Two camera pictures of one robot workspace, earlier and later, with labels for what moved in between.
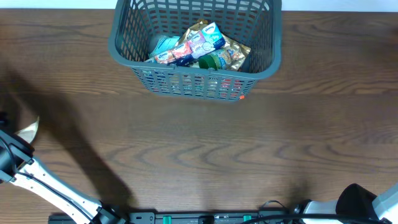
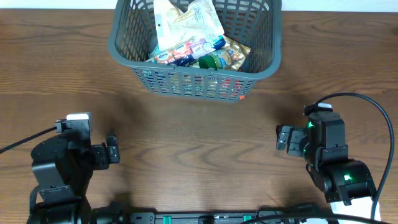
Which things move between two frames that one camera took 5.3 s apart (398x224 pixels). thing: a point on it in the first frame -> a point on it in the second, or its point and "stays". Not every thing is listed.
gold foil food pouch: (234, 52) stays
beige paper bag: (29, 133) -> (199, 20)
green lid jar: (219, 60) stays
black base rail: (189, 217) stays
